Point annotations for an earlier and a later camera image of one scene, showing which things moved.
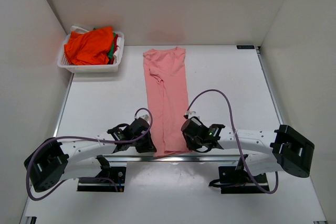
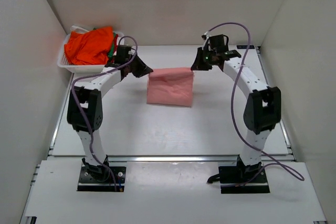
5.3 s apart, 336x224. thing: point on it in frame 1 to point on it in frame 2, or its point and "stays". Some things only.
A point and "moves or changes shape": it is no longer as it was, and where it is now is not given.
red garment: [116, 36] stays
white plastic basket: [63, 62] stays
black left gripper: [148, 147] to [143, 70]
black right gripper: [191, 146] to [198, 65]
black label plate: [245, 46] stays
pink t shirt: [167, 96] moves or changes shape
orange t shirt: [91, 48] stays
